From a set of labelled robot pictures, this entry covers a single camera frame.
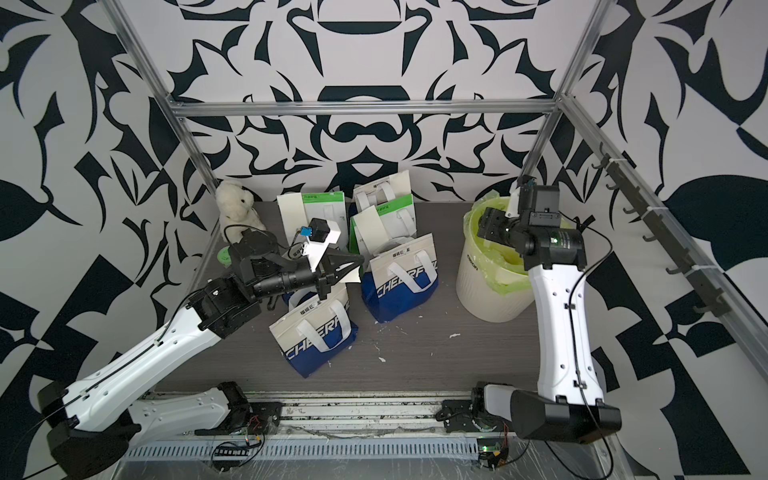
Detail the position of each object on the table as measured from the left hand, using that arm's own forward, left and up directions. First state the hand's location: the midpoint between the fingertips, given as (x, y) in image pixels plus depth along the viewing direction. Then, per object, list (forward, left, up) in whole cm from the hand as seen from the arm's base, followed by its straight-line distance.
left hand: (358, 251), depth 59 cm
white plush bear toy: (+33, +41, -22) cm, 56 cm away
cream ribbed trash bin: (-1, -29, -21) cm, 36 cm away
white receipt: (+27, +21, -18) cm, 39 cm away
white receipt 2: (+19, -2, -16) cm, 25 cm away
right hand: (+11, -31, -4) cm, 33 cm away
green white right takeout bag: (+23, -10, -17) cm, 30 cm away
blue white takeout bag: (+30, -6, -12) cm, 33 cm away
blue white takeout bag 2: (+6, -10, -21) cm, 24 cm away
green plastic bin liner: (+1, -31, -8) cm, 32 cm away
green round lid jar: (+24, +46, -33) cm, 62 cm away
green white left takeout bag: (+29, +10, -16) cm, 35 cm away
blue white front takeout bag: (-7, +11, -21) cm, 24 cm away
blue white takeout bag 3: (-4, +12, -14) cm, 19 cm away
